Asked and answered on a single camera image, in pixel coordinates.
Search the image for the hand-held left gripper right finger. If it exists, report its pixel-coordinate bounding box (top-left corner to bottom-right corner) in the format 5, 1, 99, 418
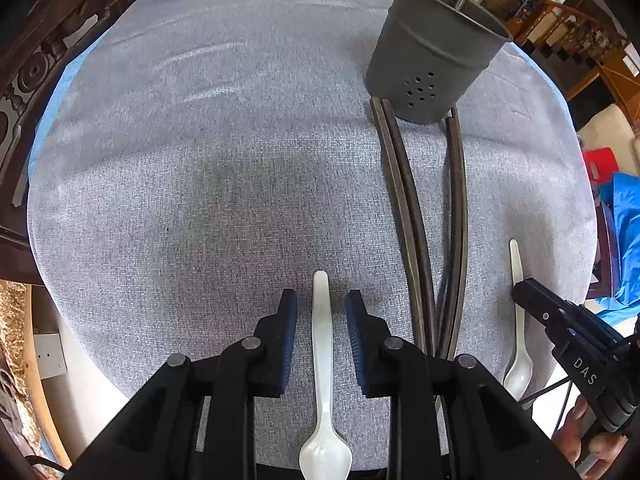
346, 290, 583, 480

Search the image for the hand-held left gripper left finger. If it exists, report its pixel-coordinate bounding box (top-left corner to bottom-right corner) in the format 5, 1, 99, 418
62, 288, 299, 480

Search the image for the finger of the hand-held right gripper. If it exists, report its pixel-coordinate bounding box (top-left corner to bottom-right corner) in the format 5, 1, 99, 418
512, 279, 567, 332

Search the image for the dark wooden chopstick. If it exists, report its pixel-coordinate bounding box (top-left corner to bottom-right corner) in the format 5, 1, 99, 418
434, 107, 463, 348
442, 116, 470, 362
369, 97, 428, 353
381, 99, 438, 357

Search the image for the grey metal utensil holder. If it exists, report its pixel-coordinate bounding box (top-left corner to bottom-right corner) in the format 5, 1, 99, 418
365, 0, 515, 125

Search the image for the person's right hand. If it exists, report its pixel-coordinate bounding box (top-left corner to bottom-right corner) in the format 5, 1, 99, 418
552, 396, 630, 471

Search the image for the blue plastic sheet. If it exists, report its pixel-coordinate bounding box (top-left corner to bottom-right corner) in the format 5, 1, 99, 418
596, 170, 640, 313

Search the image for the red stool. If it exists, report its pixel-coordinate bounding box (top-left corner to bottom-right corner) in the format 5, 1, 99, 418
581, 146, 622, 187

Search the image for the grey tablecloth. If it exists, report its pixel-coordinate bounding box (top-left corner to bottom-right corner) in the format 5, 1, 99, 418
27, 0, 601, 476

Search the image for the wooden staircase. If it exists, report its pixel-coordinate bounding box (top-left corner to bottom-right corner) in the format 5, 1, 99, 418
510, 0, 640, 128

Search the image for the carved dark wooden bench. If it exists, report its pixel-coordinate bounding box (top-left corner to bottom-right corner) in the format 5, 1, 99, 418
0, 0, 187, 243

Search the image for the black cable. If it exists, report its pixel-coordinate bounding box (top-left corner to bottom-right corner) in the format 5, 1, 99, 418
517, 377, 578, 443

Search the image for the white wall socket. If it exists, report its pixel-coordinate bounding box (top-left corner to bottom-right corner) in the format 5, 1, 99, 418
34, 331, 69, 380

